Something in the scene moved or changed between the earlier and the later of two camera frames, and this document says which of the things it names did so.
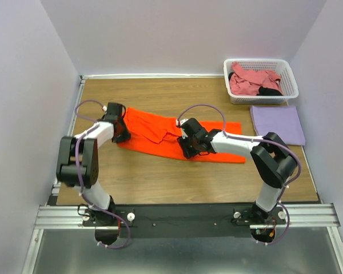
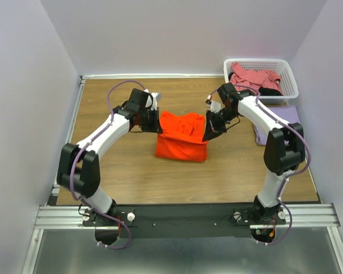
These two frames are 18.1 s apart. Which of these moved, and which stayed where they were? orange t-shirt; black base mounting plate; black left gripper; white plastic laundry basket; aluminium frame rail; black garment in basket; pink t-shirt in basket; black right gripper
Moved: black right gripper; orange t-shirt; black left gripper
Stayed: black garment in basket; aluminium frame rail; pink t-shirt in basket; white plastic laundry basket; black base mounting plate
